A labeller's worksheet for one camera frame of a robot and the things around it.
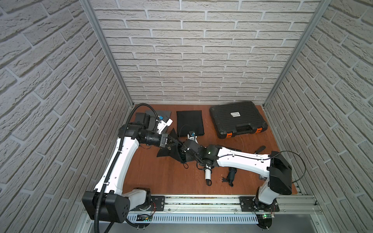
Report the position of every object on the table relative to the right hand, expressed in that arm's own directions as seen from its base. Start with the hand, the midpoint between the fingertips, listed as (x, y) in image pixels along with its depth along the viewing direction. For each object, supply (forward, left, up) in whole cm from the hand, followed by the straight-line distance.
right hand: (189, 151), depth 80 cm
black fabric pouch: (+34, -1, -16) cm, 37 cm away
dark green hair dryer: (-12, -23, -11) cm, 28 cm away
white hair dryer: (-10, -10, -10) cm, 17 cm away
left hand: (-2, +5, +15) cm, 16 cm away
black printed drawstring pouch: (-5, +7, +11) cm, 14 cm away
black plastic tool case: (+25, -30, -5) cm, 40 cm away
